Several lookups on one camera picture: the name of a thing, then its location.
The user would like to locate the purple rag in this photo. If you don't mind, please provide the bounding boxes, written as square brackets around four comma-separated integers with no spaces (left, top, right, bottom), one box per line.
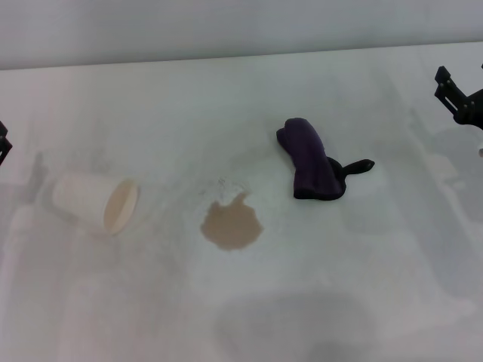
[275,117,376,201]

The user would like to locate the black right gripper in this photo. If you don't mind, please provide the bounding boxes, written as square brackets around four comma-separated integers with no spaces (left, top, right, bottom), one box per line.
[433,66,483,131]

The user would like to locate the brown water stain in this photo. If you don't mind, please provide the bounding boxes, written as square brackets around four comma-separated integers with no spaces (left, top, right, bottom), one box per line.
[199,192,264,252]

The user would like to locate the white paper cup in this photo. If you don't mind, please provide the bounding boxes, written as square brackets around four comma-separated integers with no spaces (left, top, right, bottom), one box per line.
[51,172,142,237]

